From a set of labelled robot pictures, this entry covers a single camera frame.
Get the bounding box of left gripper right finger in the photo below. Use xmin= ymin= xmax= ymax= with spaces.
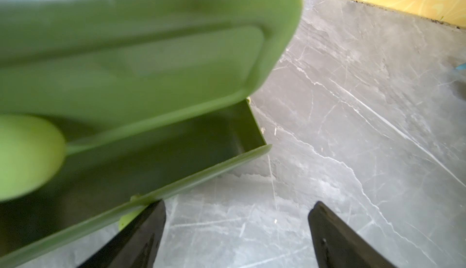
xmin=308 ymin=201 xmax=395 ymax=268

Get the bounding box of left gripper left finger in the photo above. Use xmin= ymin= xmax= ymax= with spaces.
xmin=80 ymin=200 xmax=166 ymax=268

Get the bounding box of light blue garden fork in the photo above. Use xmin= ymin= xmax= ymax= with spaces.
xmin=455 ymin=63 xmax=466 ymax=70

